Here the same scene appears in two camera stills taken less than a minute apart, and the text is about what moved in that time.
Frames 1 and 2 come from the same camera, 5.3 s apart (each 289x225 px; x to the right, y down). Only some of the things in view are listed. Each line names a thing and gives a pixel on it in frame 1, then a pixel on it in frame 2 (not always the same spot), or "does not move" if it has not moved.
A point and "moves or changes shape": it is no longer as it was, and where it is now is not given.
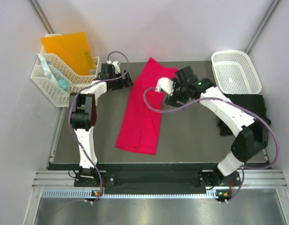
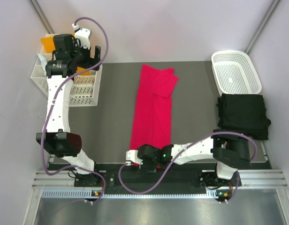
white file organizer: [59, 78] does not move
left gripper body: [118, 84] → [81, 56]
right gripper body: [179, 94] → [148, 166]
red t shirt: [140, 131] moves or changes shape
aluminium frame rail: [265, 177] does not move
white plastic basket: [235, 72] does not move
